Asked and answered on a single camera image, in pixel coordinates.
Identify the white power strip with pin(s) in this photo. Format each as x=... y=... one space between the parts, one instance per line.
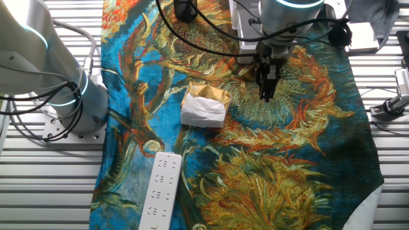
x=159 y=191

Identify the dark grey cloth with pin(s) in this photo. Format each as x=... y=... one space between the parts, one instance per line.
x=374 y=12

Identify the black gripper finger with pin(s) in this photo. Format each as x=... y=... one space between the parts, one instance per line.
x=276 y=75
x=262 y=78

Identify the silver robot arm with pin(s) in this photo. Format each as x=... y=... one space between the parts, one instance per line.
x=32 y=48

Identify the white plastic drawer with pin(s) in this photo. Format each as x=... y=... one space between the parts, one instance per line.
x=247 y=56

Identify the sunflower painting tablecloth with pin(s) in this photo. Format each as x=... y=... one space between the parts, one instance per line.
x=271 y=159

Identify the white fabric sheet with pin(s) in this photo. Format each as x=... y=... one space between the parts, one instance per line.
x=364 y=214

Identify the black mesh pen holder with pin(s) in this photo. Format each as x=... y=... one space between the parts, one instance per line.
x=185 y=9

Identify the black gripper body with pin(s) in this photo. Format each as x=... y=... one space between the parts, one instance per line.
x=273 y=56

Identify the gold tissue pack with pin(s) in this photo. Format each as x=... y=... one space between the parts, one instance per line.
x=203 y=111

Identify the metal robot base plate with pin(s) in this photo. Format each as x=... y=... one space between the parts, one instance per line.
x=54 y=132

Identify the black device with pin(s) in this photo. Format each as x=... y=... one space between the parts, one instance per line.
x=404 y=41

